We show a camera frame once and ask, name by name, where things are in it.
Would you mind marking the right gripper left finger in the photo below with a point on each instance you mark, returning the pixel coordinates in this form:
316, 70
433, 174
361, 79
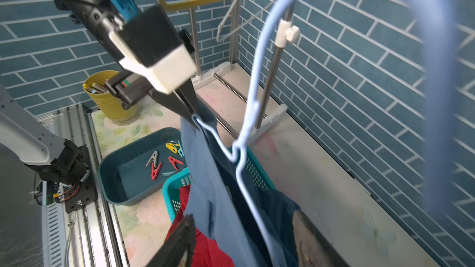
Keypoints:
178, 250

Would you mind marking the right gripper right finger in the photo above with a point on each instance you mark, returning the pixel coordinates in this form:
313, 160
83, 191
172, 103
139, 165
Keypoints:
312, 247

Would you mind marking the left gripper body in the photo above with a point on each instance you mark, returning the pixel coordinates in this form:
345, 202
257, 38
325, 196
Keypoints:
129, 88

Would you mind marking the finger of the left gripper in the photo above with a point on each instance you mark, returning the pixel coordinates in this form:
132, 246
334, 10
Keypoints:
187, 94
173, 102

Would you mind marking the red t-shirt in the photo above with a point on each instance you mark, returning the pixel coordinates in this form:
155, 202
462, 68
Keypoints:
206, 251

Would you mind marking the white wire hanger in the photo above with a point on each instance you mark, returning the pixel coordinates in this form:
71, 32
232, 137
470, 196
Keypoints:
233, 14

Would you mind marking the grey clothespin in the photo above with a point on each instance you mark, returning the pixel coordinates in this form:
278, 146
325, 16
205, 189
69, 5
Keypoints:
152, 161

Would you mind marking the blue grey t-shirt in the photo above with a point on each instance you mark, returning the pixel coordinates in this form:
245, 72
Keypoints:
243, 241

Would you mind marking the light blue wire hanger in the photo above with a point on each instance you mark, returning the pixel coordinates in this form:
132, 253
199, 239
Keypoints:
351, 147

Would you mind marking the yellow clothespin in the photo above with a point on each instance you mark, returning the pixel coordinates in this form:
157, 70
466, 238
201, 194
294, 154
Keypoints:
173, 147

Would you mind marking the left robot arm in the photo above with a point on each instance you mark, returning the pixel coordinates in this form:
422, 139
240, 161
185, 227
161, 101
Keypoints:
49, 46

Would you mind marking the yellow bowl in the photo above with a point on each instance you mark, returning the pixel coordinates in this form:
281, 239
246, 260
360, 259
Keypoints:
109, 104

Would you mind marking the dark teal tray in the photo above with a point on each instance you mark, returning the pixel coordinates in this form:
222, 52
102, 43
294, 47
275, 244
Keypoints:
124, 177

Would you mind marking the teal plastic basket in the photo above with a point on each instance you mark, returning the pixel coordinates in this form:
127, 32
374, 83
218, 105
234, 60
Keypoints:
219, 188

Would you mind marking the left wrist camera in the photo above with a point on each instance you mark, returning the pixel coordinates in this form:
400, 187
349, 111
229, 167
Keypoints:
151, 47

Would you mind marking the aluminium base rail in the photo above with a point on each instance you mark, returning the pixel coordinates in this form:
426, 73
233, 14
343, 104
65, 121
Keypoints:
79, 227

